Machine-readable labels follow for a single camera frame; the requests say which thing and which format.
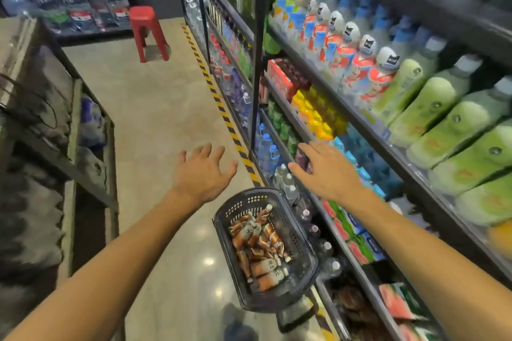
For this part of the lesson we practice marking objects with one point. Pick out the person's left hand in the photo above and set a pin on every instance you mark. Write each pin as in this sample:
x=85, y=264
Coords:
x=200, y=181

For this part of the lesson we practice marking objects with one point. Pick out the person's right hand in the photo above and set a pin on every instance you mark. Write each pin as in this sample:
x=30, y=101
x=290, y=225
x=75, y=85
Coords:
x=332, y=177

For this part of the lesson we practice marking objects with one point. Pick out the black shopping basket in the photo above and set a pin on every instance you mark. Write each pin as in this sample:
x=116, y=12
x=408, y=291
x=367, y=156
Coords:
x=300, y=253

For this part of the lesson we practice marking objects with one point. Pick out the pile of bottles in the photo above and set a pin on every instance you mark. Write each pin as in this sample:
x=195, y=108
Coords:
x=260, y=257

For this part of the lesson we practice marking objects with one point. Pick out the person's right forearm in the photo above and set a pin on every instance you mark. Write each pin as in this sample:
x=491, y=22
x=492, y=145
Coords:
x=432, y=273

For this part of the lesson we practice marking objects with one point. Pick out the person's left forearm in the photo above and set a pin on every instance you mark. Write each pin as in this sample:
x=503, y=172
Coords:
x=100, y=281

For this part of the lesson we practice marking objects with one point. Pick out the person's blue trousers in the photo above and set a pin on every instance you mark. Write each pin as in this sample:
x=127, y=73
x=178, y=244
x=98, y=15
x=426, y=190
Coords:
x=238, y=328

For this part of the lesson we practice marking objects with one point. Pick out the row of purple drink bottles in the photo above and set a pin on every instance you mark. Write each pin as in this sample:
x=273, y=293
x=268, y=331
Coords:
x=301, y=159

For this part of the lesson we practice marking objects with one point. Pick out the row of blue drink bottles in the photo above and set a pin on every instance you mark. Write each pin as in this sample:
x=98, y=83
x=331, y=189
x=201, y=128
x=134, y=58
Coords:
x=376, y=169

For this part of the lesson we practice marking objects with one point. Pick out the row of clear water bottles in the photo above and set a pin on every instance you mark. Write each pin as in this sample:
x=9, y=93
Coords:
x=288, y=185

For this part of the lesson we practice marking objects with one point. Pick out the row of small yellow bottles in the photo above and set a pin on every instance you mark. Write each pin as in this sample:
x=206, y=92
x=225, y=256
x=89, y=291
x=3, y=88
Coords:
x=316, y=113

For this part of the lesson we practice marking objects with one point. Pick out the row of blue water bottles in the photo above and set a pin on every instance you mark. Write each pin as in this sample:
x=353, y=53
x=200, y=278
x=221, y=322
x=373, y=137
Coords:
x=266, y=149

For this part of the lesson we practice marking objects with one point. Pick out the row of green drink bottles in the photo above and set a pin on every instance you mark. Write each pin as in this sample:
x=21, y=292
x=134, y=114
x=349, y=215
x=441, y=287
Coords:
x=280, y=125

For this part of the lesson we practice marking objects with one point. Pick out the row of green drink cartons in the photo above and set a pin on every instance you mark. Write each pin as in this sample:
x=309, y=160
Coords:
x=360, y=245

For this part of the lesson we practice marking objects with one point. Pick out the row of violet clear bottles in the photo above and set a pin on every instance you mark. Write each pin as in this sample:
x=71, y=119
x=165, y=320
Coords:
x=240, y=97

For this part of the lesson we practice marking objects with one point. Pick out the row of red can packs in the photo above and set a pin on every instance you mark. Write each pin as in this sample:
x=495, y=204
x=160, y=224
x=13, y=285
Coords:
x=280, y=77

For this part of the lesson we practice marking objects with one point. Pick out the row of red capped bottles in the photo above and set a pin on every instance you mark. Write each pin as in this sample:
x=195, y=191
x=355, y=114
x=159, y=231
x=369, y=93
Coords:
x=219, y=57

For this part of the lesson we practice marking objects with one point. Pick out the row of pale green bottles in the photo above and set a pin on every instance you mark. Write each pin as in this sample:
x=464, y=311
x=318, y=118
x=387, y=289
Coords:
x=448, y=121

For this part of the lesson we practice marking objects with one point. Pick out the row of brown drink bottles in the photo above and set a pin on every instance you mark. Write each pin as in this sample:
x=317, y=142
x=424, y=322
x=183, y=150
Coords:
x=356, y=312

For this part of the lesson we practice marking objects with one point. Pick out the row of white green cartons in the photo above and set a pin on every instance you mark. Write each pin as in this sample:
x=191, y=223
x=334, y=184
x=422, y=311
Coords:
x=400, y=300

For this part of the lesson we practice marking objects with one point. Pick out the grey display counter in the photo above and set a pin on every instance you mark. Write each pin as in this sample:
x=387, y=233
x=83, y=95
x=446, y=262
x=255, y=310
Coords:
x=40, y=193

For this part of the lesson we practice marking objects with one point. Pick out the red plastic stool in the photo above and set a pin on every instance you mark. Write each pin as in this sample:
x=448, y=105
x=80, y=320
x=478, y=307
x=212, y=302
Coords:
x=142, y=15

